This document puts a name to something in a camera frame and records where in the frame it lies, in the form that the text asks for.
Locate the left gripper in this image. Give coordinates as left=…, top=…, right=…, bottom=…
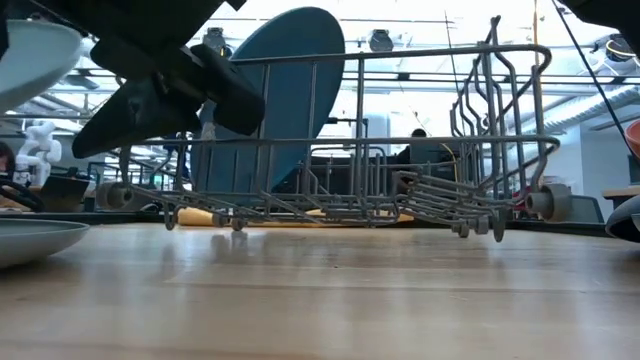
left=0, top=0, right=266, bottom=159

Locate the large light blue plate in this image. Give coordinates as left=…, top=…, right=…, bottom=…
left=0, top=19, right=84, bottom=114

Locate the large grey plate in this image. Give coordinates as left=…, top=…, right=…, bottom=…
left=0, top=218, right=92, bottom=270

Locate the grey wire dish rack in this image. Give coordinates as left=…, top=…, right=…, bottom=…
left=97, top=14, right=574, bottom=245

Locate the small black plate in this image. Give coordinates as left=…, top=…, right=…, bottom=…
left=604, top=194, right=640, bottom=245

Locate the dark box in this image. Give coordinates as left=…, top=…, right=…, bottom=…
left=39, top=174, right=92, bottom=214

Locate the white robot figure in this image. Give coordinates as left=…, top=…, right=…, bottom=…
left=13, top=119, right=64, bottom=187

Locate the person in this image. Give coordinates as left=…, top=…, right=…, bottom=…
left=0, top=141, right=16, bottom=176
left=397, top=128, right=444, bottom=169

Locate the black slanted pole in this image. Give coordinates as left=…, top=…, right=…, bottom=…
left=551, top=0, right=637, bottom=156

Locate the dark mesh office chair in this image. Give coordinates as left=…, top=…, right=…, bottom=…
left=569, top=194, right=606, bottom=224

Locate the wooden top workbench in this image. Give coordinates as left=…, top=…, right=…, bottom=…
left=601, top=184, right=640, bottom=209

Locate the black ceiling cord reel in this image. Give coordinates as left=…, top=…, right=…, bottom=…
left=202, top=26, right=235, bottom=59
left=368, top=28, right=396, bottom=54
left=593, top=33, right=640, bottom=64

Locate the black curved hose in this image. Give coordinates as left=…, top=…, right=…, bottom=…
left=0, top=177, right=46, bottom=214

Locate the thin black hanging cable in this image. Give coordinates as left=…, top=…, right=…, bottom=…
left=443, top=9, right=469, bottom=146

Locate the yellow curved cable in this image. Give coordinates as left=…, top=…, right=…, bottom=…
left=439, top=143, right=459, bottom=181

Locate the yellow hanging strap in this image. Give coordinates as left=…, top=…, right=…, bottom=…
left=530, top=0, right=542, bottom=69

